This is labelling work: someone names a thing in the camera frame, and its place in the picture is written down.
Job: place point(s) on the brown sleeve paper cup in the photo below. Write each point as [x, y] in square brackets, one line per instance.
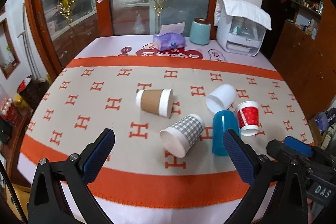
[155, 101]

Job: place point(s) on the grey checkered paper cup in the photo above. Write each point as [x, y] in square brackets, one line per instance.
[178, 138]

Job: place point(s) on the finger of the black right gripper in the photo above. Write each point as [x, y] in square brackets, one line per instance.
[288, 203]

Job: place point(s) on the purple tissue pack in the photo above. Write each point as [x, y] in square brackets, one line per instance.
[170, 37]

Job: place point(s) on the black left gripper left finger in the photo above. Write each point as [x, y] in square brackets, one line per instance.
[48, 203]

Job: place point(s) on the blue translucent plastic cup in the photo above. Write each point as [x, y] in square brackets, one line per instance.
[222, 121]

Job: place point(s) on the red patterned paper cup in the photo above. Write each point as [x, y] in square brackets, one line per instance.
[248, 118]

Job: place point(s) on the orange beige H-pattern cloth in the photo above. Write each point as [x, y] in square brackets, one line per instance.
[157, 113]

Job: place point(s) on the black bin with red items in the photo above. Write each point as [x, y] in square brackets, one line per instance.
[32, 90]

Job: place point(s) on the white countertop appliance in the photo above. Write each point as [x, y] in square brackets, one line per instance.
[240, 35]

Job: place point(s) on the white plastic cup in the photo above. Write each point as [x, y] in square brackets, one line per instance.
[221, 98]

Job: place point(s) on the white cloth on appliance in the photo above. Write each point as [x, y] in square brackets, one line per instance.
[243, 9]

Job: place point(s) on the wooden shelf cabinet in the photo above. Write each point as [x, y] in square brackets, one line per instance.
[305, 54]

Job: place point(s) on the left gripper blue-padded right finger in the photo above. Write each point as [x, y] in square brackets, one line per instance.
[298, 146]

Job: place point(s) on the light blue canister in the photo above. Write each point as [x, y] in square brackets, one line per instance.
[200, 31]

